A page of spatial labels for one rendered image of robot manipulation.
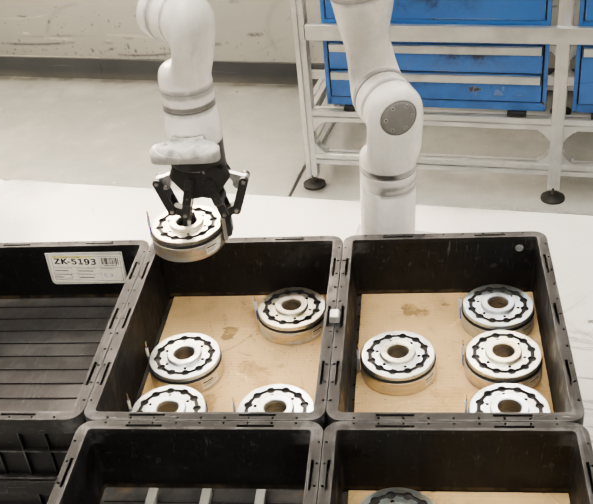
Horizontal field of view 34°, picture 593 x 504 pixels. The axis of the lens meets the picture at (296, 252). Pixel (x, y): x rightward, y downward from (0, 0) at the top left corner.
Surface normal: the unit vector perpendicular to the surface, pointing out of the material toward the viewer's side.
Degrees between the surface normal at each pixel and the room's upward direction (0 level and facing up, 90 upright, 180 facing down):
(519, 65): 90
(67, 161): 0
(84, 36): 90
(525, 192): 0
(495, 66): 90
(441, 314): 0
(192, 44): 107
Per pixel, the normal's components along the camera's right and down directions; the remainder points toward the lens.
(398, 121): 0.30, 0.59
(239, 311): -0.09, -0.83
